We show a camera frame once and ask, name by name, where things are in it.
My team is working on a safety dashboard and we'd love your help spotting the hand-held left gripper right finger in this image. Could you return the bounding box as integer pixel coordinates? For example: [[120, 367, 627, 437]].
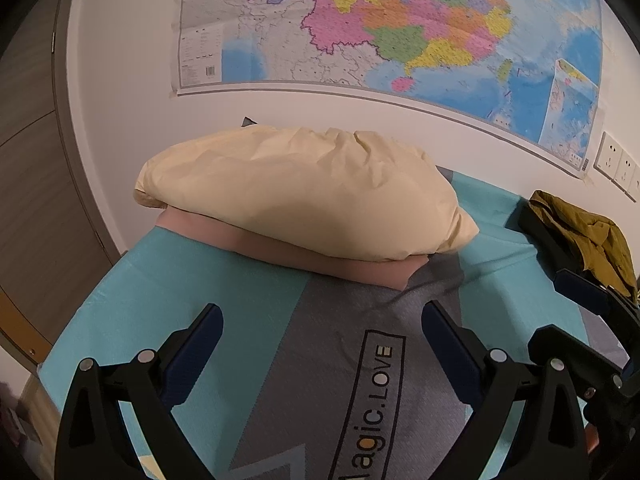
[[421, 300, 588, 480]]

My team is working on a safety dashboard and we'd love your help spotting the grey brown wooden door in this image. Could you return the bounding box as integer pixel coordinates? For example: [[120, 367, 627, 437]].
[[0, 0, 126, 361]]

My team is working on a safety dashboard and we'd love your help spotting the white wall socket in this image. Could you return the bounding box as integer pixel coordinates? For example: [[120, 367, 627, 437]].
[[594, 131, 625, 178], [615, 147, 640, 192]]

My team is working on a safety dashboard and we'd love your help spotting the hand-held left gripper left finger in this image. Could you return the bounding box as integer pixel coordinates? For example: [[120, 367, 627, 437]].
[[54, 303, 226, 480]]

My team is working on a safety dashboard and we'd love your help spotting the teal grey printed bed sheet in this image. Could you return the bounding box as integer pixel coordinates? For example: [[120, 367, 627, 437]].
[[37, 160, 631, 480]]

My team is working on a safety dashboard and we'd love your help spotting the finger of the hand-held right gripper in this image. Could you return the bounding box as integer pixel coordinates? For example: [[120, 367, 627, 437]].
[[517, 204, 588, 276], [552, 268, 613, 313]]

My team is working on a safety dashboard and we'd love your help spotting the pink garment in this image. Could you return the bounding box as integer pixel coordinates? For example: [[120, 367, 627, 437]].
[[155, 207, 431, 291]]

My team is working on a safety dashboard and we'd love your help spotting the colourful wall map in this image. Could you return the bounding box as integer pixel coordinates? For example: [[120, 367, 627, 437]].
[[176, 0, 603, 178]]

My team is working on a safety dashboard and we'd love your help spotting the cream jacket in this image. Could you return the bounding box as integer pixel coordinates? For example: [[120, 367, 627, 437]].
[[132, 126, 480, 263]]

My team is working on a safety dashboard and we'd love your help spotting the olive brown jacket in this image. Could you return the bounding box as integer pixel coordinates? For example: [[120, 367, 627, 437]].
[[529, 190, 640, 303]]

